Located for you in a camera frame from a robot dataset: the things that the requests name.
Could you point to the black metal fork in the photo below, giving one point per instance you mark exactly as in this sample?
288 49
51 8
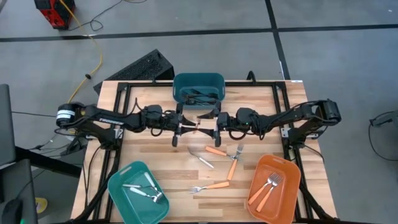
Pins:
199 98
205 92
202 101
211 102
210 94
191 91

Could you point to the dark teal deep bin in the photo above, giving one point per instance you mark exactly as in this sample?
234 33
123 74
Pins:
199 79

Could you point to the yellow round floor sticker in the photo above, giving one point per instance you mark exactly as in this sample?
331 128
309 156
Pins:
42 205

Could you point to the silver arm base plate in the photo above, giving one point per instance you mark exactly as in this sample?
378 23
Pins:
284 132
118 133

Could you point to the green-teal shallow tray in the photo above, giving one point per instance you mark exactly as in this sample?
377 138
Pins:
133 214

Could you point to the red and black equipment case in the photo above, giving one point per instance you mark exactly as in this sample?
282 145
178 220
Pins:
53 14

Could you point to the dark grey desk top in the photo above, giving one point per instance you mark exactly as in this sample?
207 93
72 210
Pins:
18 180

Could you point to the black computer mouse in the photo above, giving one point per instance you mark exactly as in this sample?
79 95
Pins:
12 211

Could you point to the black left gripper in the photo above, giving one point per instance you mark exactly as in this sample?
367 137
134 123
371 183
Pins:
169 121

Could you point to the orange shallow tray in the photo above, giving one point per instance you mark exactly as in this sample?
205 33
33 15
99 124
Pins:
289 186

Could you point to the black aluminium table frame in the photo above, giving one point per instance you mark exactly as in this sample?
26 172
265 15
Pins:
155 84

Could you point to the white tape strip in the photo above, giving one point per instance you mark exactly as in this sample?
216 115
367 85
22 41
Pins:
297 81

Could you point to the black floor beam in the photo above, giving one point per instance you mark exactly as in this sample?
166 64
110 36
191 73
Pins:
46 160

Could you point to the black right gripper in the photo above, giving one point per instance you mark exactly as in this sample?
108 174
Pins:
227 121

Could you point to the grey flat panel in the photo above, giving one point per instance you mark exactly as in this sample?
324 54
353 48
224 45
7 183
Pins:
6 124

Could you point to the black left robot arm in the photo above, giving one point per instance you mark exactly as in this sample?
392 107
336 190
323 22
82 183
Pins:
102 119

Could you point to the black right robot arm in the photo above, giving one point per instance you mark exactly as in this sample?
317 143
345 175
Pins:
280 118

